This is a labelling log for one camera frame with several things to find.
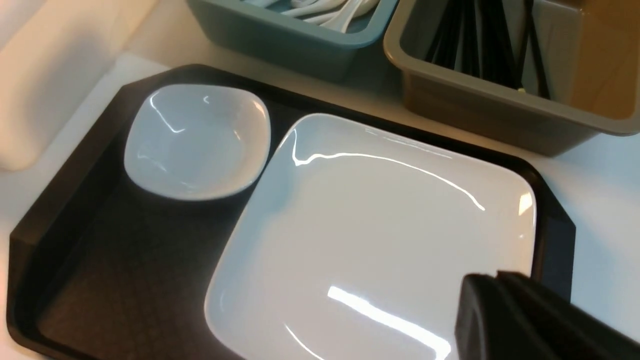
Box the large white square plate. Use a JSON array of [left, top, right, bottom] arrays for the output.
[[204, 113, 540, 360]]

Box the large white plastic tub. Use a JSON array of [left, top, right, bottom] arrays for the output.
[[0, 0, 157, 171]]

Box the white spoon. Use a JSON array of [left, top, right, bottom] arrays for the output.
[[320, 0, 380, 34], [280, 0, 345, 18]]

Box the black chopsticks bundle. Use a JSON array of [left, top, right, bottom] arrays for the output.
[[423, 0, 551, 100]]

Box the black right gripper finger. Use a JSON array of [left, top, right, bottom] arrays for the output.
[[454, 271, 640, 360]]

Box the blue plastic bin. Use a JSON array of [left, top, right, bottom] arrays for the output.
[[187, 0, 397, 81]]

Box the white square bowl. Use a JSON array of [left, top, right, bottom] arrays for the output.
[[123, 84, 272, 202]]

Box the brown plastic bin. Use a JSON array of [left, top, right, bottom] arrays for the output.
[[383, 0, 639, 157]]

